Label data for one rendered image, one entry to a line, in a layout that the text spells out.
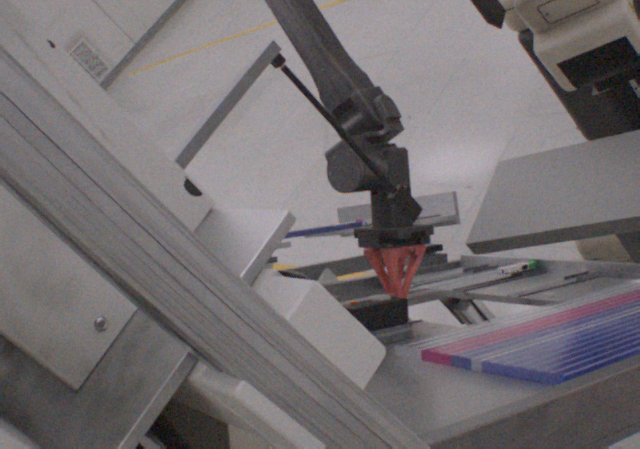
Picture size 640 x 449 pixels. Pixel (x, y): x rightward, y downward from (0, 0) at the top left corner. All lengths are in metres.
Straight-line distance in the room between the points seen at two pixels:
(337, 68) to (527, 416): 0.67
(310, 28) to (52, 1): 7.98
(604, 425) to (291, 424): 0.34
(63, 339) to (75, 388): 0.03
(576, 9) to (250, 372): 1.41
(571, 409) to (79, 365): 0.37
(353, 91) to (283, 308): 0.75
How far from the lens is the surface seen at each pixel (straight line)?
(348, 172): 1.09
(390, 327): 0.93
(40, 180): 0.38
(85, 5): 9.22
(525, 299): 1.16
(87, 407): 0.52
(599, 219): 1.60
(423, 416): 0.67
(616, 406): 0.73
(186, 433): 0.78
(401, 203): 1.01
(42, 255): 0.53
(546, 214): 1.69
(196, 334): 0.41
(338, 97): 1.18
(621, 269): 1.29
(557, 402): 0.66
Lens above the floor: 1.59
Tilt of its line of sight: 26 degrees down
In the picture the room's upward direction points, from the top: 44 degrees counter-clockwise
